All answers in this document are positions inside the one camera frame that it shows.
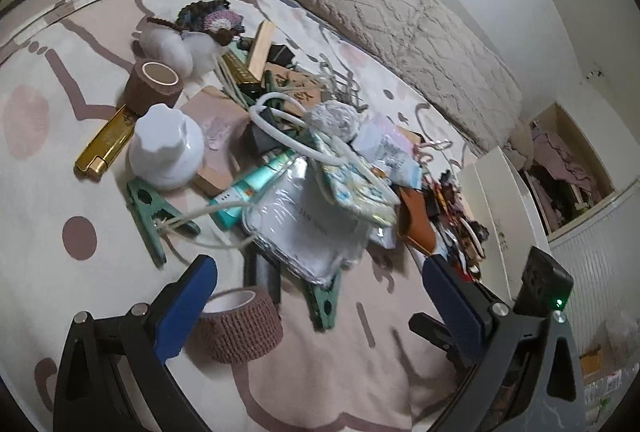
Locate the gold lighter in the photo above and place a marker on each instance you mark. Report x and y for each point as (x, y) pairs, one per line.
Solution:
(106, 145)

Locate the left knitted beige pillow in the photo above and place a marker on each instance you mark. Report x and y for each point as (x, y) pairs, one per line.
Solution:
(430, 48)

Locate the brown bandage roll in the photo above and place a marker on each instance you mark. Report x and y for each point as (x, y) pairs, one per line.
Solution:
(238, 325)

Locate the green clothespin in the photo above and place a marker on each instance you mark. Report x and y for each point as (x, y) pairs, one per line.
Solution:
(322, 303)
(150, 210)

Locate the crochet purple pouch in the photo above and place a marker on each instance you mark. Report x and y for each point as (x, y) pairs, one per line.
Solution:
(210, 17)

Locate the brown tape roll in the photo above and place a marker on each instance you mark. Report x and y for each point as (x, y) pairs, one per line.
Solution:
(151, 82)

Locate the white blue mask packet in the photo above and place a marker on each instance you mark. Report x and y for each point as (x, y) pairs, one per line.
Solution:
(382, 144)

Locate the white plastic bottle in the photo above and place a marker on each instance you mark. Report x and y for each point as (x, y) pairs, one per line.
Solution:
(167, 148)

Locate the clear plastic pouch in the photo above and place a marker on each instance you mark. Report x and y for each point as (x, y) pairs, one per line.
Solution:
(292, 222)

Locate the orange leather pouch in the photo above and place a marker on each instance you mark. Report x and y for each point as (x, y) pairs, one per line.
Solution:
(414, 226)

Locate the teal tube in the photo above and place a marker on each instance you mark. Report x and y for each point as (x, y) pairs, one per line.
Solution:
(243, 191)

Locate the wardrobe shelf with clothes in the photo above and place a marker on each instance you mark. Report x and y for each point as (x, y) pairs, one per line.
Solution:
(569, 179)

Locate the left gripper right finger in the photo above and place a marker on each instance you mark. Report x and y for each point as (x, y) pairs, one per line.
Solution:
(469, 311)

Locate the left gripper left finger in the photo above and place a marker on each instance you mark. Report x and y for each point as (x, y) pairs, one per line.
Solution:
(157, 331)

